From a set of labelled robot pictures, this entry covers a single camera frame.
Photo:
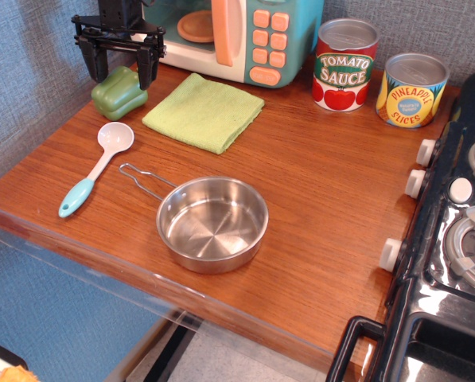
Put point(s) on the black oven door handle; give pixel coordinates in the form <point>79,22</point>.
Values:
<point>357,327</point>

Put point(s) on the white stove knob top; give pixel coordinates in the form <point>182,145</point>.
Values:
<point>425,152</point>

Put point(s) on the white and teal spoon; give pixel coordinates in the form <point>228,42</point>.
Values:
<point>114,138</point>

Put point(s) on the teal toy microwave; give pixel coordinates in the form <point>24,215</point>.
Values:
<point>261,43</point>

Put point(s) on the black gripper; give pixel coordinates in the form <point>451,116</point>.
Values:
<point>120,26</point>

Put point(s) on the orange microwave plate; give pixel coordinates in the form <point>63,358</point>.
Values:
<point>197,27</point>

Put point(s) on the white stove knob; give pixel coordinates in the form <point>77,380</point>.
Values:
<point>414,183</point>
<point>390,254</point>
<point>425,152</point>

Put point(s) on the pineapple slices can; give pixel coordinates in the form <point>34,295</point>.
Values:
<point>411,89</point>

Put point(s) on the white stove button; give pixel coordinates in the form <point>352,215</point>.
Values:
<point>460,190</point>

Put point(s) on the green toy bell pepper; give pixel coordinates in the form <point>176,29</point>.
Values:
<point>119,94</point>

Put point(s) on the orange object bottom left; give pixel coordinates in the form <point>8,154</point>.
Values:
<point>17,374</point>

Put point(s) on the tomato sauce can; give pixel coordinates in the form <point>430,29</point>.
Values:
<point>344,60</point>

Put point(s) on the white stove knob bottom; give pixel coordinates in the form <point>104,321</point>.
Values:
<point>390,254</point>

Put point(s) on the grey burner lower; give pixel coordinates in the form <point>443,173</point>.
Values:
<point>460,246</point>

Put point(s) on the white stove knob middle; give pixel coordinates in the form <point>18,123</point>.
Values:
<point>414,183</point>

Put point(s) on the green towel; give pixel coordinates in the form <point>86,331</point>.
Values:
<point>205,114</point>

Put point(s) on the small steel pan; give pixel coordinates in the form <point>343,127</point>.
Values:
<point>211,225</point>

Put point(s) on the black toy stove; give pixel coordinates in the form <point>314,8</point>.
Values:
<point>430,321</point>

